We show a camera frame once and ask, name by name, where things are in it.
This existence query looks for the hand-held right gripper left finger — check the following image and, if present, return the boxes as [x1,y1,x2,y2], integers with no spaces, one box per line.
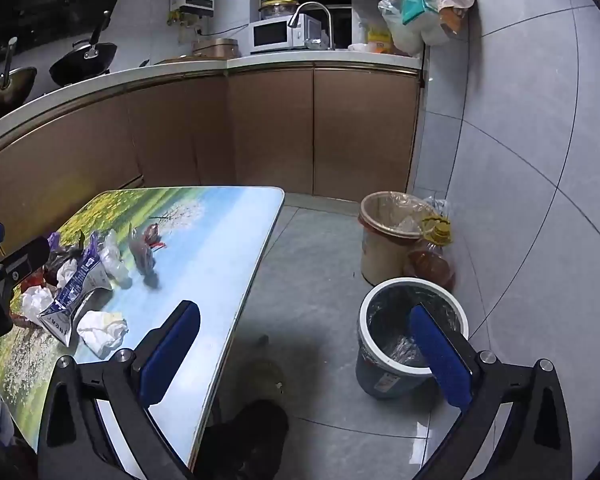
[37,300,201,480]

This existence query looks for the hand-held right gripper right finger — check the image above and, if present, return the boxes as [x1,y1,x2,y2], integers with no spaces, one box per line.
[409,304,573,480]

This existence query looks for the black plastic bag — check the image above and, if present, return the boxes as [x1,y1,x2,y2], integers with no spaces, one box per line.
[42,230,88,286]

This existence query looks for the small white tissue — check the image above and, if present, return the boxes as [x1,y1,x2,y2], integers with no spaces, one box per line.
[56,258,79,288]

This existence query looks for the large white tissue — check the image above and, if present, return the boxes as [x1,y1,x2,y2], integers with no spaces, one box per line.
[21,285,56,324]

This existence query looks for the blue white milk carton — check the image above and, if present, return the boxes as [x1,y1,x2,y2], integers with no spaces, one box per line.
[39,254,114,347]

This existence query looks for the grey bin with white rim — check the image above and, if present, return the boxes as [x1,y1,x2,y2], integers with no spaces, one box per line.
[356,280,470,400]

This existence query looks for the grey red plastic wrapper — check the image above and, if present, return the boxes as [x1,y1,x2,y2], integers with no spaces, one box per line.
[127,222,167,290]

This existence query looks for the oil bottle with yellow cap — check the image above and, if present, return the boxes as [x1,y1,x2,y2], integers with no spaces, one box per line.
[404,215,456,292]

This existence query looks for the landscape print table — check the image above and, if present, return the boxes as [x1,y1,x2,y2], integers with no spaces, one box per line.
[0,186,286,476]

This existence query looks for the beige bin with plastic liner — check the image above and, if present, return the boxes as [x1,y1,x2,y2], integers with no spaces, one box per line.
[358,191,432,286]

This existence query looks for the brass wok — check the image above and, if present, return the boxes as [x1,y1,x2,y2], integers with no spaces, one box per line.
[0,36,39,129]

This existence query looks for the clear plastic bag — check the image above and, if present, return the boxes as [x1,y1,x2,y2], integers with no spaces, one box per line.
[420,196,452,221]

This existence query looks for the black wok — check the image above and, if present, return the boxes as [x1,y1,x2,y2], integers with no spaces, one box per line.
[48,10,118,87]

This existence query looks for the white kitchen counter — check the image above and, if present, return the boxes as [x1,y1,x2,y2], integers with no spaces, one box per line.
[0,51,425,161]

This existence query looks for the brown base cabinets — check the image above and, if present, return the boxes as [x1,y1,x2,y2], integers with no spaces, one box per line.
[0,64,423,271]

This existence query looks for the black range hood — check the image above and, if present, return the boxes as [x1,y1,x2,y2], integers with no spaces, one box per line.
[0,0,148,78]

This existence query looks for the brown rice cooker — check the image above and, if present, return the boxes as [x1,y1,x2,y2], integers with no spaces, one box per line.
[192,38,240,60]

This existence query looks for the yellow package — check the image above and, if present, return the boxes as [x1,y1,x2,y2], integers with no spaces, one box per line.
[367,25,394,54]

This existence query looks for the white microwave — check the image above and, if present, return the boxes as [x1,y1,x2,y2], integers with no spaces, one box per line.
[251,14,322,55]

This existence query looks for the hanging plastic bags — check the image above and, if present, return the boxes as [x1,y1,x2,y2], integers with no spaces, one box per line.
[378,0,452,57]

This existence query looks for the white cutting board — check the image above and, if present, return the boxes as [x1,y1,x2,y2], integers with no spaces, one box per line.
[351,0,397,46]

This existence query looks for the glass jar with gold lid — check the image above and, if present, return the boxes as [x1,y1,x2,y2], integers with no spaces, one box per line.
[258,0,301,24]

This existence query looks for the steel faucet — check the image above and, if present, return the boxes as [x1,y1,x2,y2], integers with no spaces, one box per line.
[287,1,336,51]

